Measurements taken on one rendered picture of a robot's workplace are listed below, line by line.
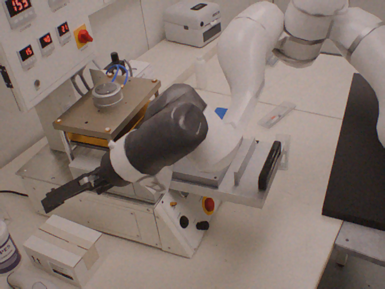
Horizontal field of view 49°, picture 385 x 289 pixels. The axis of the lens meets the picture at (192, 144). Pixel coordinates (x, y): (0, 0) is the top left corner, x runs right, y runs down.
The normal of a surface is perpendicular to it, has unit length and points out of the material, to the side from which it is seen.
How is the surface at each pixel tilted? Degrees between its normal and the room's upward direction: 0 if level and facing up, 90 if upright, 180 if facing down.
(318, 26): 103
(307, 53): 114
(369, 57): 72
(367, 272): 0
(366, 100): 43
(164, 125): 47
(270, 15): 36
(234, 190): 0
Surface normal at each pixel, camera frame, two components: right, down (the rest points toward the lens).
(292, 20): -0.83, 0.39
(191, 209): 0.79, -0.18
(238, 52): -0.49, 0.17
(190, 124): 0.56, -0.35
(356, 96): -0.38, -0.18
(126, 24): 0.85, 0.24
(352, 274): -0.11, -0.79
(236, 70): -0.72, 0.34
